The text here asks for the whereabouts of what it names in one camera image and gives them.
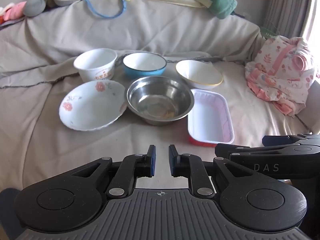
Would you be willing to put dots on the white floral plate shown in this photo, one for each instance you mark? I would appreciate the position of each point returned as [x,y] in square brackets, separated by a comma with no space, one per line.
[92,105]

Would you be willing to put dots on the white bowl with yellow rim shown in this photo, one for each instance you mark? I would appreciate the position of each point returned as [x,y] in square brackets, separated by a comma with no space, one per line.
[197,72]

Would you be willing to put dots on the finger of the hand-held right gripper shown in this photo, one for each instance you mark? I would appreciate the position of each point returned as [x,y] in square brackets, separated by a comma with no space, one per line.
[280,140]
[228,150]

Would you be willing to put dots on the pink plush toy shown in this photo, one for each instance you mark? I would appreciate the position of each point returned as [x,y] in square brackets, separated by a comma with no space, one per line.
[15,11]

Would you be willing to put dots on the stainless steel bowl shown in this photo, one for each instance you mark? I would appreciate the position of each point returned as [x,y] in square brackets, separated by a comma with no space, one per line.
[160,100]

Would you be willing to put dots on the white printed plastic bowl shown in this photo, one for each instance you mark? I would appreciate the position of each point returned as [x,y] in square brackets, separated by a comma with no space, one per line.
[95,60]

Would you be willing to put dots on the grey round plush cushion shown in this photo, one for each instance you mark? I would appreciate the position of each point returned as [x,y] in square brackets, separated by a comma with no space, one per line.
[33,5]

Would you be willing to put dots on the white and red plastic tray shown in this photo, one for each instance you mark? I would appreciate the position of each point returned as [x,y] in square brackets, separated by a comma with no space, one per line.
[210,115]

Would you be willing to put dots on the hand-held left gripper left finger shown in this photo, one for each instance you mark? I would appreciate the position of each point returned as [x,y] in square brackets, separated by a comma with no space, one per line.
[151,161]

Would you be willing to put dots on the green tag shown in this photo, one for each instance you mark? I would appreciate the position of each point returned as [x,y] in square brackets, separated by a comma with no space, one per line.
[268,33]

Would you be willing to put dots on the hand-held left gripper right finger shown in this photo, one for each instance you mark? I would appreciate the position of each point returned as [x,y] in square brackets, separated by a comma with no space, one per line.
[173,161]

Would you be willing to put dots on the beige bed sheet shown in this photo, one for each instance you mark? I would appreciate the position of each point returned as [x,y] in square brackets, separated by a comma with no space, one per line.
[37,142]

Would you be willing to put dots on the pink patterned baby clothing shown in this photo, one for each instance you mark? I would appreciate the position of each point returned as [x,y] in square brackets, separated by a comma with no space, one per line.
[280,75]

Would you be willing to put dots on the grey pleated curtain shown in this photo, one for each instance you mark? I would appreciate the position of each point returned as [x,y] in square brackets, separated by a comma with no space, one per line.
[287,5]

